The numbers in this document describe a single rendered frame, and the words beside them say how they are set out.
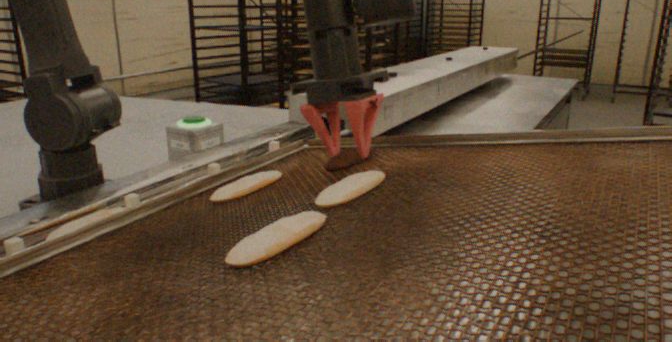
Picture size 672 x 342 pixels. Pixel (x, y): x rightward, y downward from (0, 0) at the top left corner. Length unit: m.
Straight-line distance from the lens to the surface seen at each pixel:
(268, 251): 0.36
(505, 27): 7.55
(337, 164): 0.57
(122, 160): 0.99
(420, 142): 0.65
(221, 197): 0.53
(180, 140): 0.87
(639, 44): 7.36
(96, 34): 5.90
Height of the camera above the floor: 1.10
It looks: 17 degrees down
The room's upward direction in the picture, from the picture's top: straight up
